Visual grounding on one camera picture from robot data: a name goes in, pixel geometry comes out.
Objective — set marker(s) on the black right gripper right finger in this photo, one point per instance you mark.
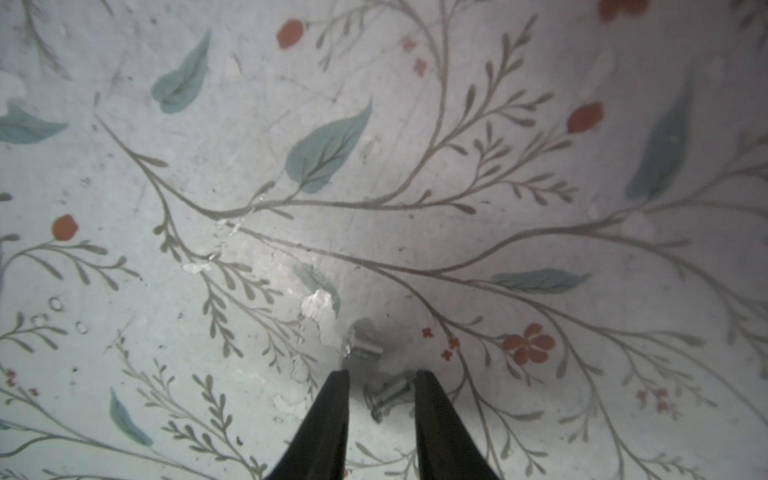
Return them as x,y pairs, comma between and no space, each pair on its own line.
445,450

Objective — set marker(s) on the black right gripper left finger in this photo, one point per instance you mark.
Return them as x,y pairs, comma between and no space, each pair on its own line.
318,449

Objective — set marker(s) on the silver screw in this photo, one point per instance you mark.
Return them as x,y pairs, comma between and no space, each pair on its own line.
357,345
377,400

